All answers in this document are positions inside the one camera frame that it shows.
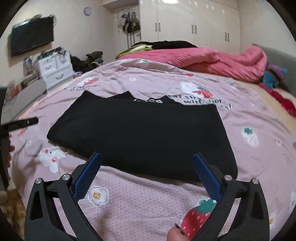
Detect black garment with white lettering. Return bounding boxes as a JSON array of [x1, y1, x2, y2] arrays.
[[47, 91, 238, 182]]

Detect dark clothes pile on floor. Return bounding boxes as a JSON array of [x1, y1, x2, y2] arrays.
[[70, 51, 104, 73]]

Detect black clothing pile on bed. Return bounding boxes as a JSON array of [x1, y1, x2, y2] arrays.
[[133, 40, 197, 50]]

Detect left hand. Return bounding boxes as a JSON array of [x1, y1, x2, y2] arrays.
[[6, 145, 15, 168]]

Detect right hand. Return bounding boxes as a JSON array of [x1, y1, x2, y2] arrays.
[[166, 223, 189, 241]]

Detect pink strawberry print bedsheet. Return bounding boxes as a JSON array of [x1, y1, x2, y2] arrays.
[[10, 59, 295, 240]]

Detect white drawer cabinet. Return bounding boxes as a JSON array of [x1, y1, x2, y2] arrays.
[[35, 51, 74, 89]]

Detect beige bed sheet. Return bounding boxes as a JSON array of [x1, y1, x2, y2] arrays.
[[231, 78, 296, 149]]

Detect red and beige pillow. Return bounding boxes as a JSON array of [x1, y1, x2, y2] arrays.
[[258, 82, 296, 117]]

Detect striped colourful pillow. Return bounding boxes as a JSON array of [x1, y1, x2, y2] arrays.
[[262, 64, 288, 89]]

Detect pink quilted comforter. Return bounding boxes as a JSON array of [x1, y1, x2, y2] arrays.
[[119, 46, 267, 83]]

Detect grey quilted headboard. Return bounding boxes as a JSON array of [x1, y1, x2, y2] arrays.
[[252, 43, 296, 96]]

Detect green blanket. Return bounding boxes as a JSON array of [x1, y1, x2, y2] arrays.
[[116, 44, 152, 59]]

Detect hanging bags on door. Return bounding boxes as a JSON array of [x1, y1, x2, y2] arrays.
[[121, 11, 140, 34]]

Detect black wall television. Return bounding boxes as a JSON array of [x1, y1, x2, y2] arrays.
[[11, 16, 54, 57]]

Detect round blue wall clock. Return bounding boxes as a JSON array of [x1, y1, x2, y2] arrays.
[[83, 7, 92, 16]]

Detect white wardrobe with black handles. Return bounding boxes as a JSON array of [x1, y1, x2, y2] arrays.
[[102, 1, 241, 54]]

